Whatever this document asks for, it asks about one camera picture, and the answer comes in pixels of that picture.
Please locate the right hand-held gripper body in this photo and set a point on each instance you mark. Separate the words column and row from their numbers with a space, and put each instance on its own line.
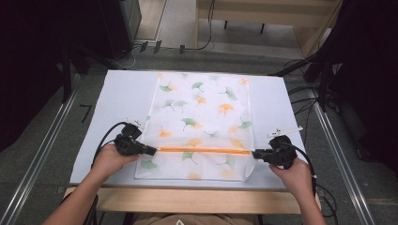
column 283, row 153

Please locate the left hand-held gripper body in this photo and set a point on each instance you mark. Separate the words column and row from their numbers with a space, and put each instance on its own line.
column 126, row 143

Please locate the ginkgo leaf print laundry bag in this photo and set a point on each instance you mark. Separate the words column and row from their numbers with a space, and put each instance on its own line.
column 200, row 118

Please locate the person's left hand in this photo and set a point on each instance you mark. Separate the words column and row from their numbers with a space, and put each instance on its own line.
column 108, row 162

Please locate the person's right hand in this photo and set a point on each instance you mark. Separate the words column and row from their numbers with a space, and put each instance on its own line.
column 298, row 178

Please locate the white table mat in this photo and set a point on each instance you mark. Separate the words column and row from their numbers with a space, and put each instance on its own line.
column 125, row 100

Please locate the wooden table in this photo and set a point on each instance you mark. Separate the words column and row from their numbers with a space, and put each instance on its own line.
column 194, row 200

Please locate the black metal stand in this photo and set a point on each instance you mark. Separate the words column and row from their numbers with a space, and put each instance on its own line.
column 324, row 84

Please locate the person's beige clothing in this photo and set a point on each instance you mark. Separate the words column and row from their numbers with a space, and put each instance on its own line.
column 194, row 220

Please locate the dark curtain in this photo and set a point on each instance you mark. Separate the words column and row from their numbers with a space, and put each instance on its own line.
column 28, row 62
column 369, row 78

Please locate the black cabinet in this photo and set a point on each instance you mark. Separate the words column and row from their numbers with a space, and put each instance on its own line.
column 120, row 25

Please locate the light wooden bench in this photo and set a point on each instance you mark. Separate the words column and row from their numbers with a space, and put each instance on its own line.
column 250, row 11

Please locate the metal floor rail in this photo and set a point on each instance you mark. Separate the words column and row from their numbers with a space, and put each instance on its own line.
column 37, row 159
column 341, row 159

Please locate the dark floor bracket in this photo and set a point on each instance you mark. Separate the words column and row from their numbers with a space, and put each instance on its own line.
column 144, row 46
column 157, row 47

